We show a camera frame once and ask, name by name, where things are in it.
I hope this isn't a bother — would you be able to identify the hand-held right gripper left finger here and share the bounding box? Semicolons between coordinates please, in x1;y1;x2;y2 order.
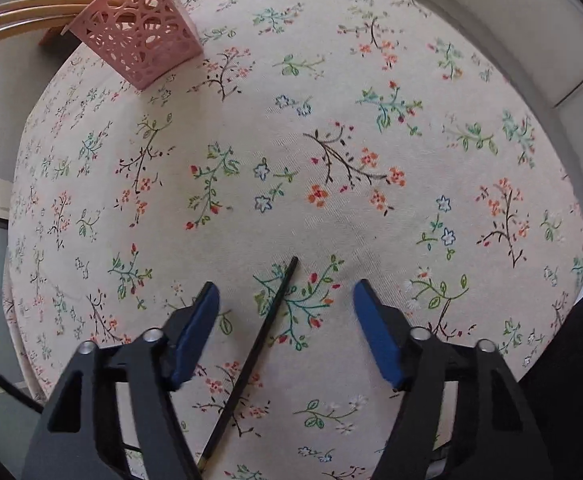
21;281;221;480

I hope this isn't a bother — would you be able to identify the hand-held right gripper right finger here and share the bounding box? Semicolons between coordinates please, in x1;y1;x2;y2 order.
353;279;548;480

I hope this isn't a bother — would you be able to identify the pink perforated plastic basket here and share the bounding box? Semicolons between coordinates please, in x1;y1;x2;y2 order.
68;0;205;92

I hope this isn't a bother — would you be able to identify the floral tablecloth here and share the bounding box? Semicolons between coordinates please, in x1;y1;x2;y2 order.
1;0;583;480

